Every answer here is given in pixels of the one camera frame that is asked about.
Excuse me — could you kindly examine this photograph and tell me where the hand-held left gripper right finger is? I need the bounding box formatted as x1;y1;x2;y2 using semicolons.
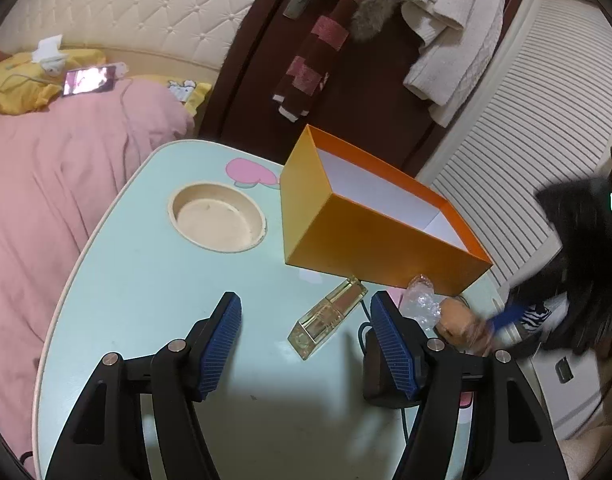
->
370;290;569;480

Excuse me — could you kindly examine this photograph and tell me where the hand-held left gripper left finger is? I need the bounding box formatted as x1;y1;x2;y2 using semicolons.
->
45;291;243;480

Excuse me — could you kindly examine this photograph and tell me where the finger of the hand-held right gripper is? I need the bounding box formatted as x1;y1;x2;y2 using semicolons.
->
485;280;562;348

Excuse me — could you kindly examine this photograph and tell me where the tan plush toy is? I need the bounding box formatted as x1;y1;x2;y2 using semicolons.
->
433;296;497;356

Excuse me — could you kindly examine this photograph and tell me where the clear plastic wrap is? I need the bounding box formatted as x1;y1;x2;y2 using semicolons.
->
400;273;444;333

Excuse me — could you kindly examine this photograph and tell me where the orange cardboard box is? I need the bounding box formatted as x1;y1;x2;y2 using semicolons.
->
280;125;493;297

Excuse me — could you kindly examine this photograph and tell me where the light green desktop table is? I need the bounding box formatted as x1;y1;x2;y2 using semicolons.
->
32;140;512;480

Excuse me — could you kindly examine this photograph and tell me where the gold glass perfume bottle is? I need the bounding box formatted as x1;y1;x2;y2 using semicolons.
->
287;276;369;360

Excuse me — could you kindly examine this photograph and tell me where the white louvered closet door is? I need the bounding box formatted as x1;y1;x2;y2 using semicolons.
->
416;0;612;291

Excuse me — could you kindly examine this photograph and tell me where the pink blanket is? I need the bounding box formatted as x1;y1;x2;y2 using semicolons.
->
0;77;197;466

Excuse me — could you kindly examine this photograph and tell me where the white knit sweater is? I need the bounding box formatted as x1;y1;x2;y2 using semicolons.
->
402;0;507;128

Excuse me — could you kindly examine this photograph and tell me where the yellow pillow with cartoon print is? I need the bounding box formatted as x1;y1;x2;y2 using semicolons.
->
131;75;212;116

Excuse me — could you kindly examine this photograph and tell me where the dark brown wooden door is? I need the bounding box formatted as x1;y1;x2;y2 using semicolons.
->
201;0;537;176

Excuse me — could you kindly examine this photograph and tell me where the maroon pink striped scarf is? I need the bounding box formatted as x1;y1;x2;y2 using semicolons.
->
272;0;372;123

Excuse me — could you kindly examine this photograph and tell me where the smartphone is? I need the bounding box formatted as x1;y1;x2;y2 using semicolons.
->
62;64;118;97

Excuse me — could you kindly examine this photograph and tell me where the plain yellow pillow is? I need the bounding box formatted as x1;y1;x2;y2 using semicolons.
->
0;49;107;113

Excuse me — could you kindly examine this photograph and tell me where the white tissue box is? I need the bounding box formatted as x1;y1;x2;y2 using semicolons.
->
32;35;67;77

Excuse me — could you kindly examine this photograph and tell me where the cream tufted headboard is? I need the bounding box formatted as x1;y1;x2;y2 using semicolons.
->
0;0;282;86

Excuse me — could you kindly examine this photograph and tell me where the dark thin cable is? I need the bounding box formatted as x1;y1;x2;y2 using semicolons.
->
357;305;417;453

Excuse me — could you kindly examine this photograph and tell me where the white cabinet with black handle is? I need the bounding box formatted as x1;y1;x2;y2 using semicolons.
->
533;310;612;441

